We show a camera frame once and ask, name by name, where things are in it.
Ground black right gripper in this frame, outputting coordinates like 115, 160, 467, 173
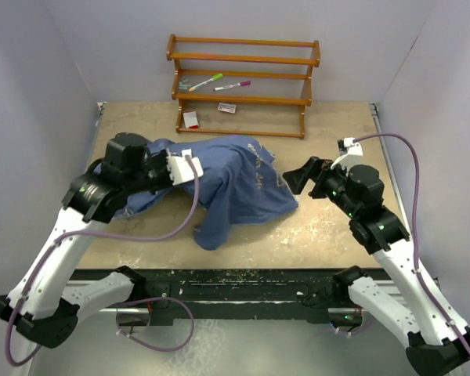
284, 156, 360, 218

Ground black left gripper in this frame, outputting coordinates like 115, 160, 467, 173
125, 148, 179, 195

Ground blue printed pillowcase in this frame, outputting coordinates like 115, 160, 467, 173
96, 135, 300, 251

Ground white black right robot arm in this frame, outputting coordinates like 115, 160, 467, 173
283, 157, 470, 375

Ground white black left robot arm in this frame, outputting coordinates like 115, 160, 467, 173
0, 133, 174, 349

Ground white red small box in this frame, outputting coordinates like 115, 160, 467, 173
183, 111, 199, 129

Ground pale green small clips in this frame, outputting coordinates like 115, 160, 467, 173
179, 78, 191, 89

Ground white red label card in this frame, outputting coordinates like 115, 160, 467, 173
218, 103, 237, 114

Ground magenta cap marker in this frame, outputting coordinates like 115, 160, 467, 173
213, 81, 251, 92

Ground green cap marker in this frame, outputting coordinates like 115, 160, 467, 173
188, 73, 223, 92

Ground wooden slatted rack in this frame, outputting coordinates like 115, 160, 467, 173
166, 34, 321, 139

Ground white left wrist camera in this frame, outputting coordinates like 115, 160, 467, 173
166, 149, 204, 186

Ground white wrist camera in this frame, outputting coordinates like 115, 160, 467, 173
166, 149, 204, 186
331, 137, 363, 171

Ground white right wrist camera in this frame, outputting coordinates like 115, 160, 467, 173
331, 137, 363, 171

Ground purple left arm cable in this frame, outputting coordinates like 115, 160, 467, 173
4, 154, 201, 367

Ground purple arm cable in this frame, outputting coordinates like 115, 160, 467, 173
352, 132, 470, 363
4, 154, 201, 367

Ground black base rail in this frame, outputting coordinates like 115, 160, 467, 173
68, 268, 381, 327

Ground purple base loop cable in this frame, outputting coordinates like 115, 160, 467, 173
115, 296, 196, 353

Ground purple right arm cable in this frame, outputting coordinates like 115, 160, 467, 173
352, 132, 470, 363

